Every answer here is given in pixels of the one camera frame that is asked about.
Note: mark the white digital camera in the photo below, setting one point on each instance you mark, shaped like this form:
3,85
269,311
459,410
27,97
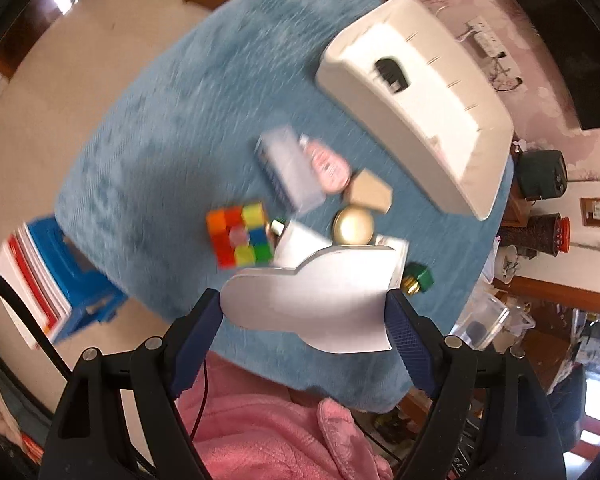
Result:
300,240

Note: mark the gold ball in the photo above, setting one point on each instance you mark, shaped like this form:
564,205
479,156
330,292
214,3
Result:
352,225

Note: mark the white power strip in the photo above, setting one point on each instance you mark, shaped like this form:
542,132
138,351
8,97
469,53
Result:
491,45

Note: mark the multicoloured puzzle cube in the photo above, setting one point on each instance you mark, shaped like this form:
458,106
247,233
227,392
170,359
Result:
237,235

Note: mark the beige wooden block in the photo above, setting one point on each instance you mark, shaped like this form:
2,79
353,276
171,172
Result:
367,192

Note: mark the dark green appliance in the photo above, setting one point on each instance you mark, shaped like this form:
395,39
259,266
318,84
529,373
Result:
542,172

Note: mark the pale curved board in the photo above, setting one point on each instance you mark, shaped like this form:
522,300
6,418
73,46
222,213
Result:
305,305

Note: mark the white plastic bin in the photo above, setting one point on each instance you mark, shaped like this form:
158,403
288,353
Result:
430,115

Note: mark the white and red stack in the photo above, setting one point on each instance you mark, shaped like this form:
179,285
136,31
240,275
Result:
25,290

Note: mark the green bottle with gold cap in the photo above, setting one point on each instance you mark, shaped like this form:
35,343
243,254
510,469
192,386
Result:
420,280

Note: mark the clear plastic container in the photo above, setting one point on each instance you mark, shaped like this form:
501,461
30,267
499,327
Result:
480,325

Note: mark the black television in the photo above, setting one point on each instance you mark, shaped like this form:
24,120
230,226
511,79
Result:
580,85

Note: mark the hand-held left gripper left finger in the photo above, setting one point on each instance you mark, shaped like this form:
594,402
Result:
202,330

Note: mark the pink hair roller clip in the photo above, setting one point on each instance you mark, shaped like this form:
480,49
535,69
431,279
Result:
326,164

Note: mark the blue plastic stool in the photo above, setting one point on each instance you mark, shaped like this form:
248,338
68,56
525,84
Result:
80,285

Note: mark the dark woven jar red rim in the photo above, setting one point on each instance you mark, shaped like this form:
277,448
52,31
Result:
545,235

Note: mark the blue fluffy blanket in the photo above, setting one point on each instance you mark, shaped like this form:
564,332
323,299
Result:
180,110

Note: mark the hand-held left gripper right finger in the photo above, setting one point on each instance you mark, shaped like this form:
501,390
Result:
410,340

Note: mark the clear plastic box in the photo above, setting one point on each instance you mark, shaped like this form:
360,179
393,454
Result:
287,170

